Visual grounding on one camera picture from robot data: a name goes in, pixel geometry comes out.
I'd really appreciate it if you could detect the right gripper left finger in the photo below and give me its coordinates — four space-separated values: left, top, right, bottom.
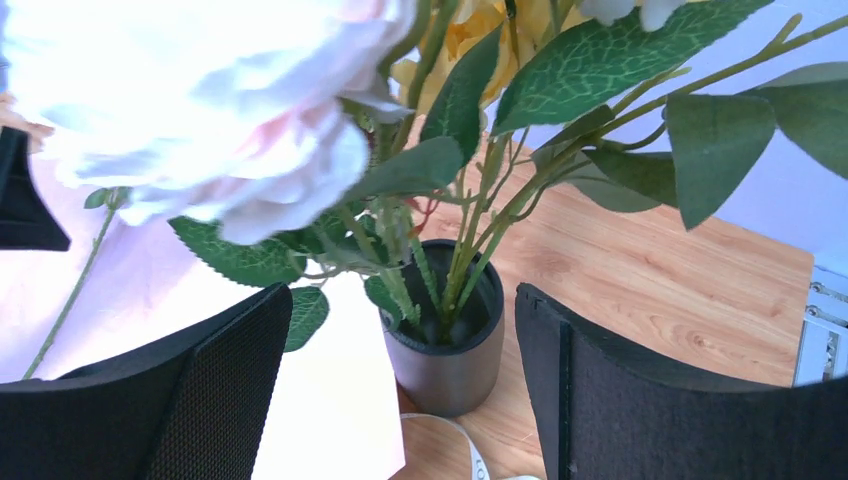
1 284 293 479

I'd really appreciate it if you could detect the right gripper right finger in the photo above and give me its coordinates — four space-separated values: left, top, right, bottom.
515 283 847 480

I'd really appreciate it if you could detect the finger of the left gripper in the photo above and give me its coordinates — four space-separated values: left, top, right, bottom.
0 127 70 252

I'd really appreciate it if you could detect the pale pink rose stem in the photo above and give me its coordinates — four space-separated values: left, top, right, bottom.
23 186 134 382

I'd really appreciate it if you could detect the pink paper bouquet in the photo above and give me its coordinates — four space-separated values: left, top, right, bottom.
1 158 405 479

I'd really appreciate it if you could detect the cream printed ribbon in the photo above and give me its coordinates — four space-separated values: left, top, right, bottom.
400 413 540 480

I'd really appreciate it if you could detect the black cylindrical vase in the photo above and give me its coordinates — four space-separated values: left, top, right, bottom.
379 239 505 417

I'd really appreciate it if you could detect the pink two-bloom rose stem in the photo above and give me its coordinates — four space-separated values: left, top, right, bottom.
443 1 847 313

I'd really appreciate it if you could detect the yellow rose stem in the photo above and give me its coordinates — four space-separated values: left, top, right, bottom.
377 0 591 313

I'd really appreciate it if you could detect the aluminium frame rail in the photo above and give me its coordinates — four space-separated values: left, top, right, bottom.
793 251 847 386

